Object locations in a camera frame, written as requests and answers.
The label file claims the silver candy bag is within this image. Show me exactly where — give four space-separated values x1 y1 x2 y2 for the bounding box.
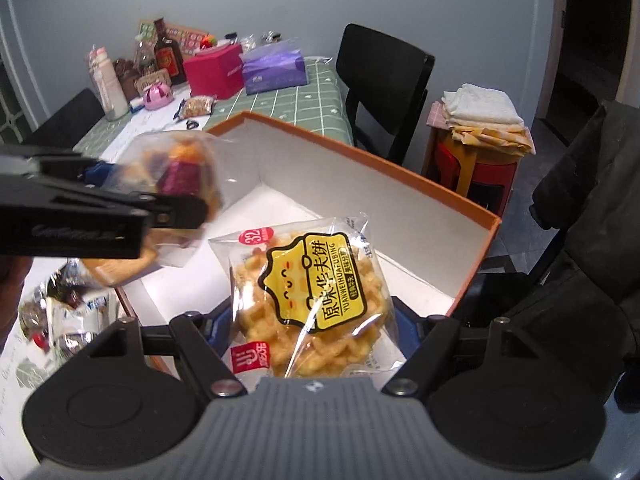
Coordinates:
18 259 122 364

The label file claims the yellow waffle biscuit packet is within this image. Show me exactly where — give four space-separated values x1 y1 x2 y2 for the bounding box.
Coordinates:
209 214 406 389

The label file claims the clear pastry snack packet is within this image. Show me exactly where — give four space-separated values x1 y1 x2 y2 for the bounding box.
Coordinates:
82 130 228 286

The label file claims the black chair left side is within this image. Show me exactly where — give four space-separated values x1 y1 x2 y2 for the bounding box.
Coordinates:
23 88 105 148

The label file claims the black chair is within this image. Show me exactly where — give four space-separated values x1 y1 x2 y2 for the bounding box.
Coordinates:
335 23 435 166
23 88 105 148

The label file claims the orange cardboard box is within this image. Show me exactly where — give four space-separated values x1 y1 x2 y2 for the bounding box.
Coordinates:
114 110 504 376

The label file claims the white pink bottle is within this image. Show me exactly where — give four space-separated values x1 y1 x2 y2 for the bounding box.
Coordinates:
88 48 129 122

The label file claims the pink round container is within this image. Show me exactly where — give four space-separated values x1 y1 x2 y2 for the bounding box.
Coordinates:
142 81 175 112

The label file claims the red stool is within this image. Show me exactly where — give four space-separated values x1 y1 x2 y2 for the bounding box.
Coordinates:
422 127 520 217

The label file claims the small nut snack bag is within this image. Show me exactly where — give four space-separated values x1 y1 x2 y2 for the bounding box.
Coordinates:
176 96 216 120

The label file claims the dark brown glass bottle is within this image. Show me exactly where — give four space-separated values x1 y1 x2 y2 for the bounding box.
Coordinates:
154 18 186 86

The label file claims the magenta tissue box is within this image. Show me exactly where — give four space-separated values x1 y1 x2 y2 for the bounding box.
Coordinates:
184 44 244 100

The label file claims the black jacket on chair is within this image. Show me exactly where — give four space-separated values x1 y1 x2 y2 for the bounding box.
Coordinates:
449 98 640 413

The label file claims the colourful board game box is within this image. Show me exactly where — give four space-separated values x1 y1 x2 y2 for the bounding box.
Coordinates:
138 20 209 58

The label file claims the folded towels stack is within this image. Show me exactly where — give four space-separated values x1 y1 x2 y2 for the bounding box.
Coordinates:
428 84 535 156

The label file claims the green checked tablecloth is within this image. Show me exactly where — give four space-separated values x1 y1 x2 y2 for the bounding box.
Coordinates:
75 56 352 160

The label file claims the black chair right side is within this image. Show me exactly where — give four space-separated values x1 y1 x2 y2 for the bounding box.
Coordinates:
335 23 435 166

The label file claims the purple tissue pack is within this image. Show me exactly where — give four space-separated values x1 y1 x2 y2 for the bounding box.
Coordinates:
240 40 308 96

